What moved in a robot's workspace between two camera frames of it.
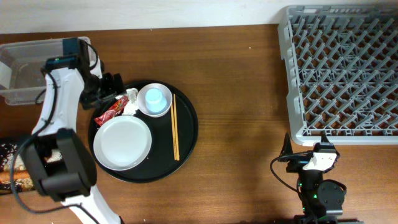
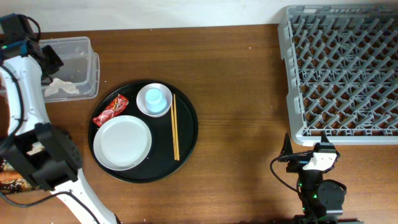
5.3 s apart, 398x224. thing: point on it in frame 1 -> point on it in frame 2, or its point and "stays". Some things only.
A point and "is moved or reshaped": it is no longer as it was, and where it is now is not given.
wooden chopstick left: [173, 132] stays
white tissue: [132, 106] is moved or reshaped
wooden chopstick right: [176, 126] stays
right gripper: [287, 148] stays
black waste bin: [24, 182] stays
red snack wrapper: [114, 109] stays
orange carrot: [17, 174] -> [17, 184]
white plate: [122, 143] stays
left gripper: [87, 99] -> [58, 62]
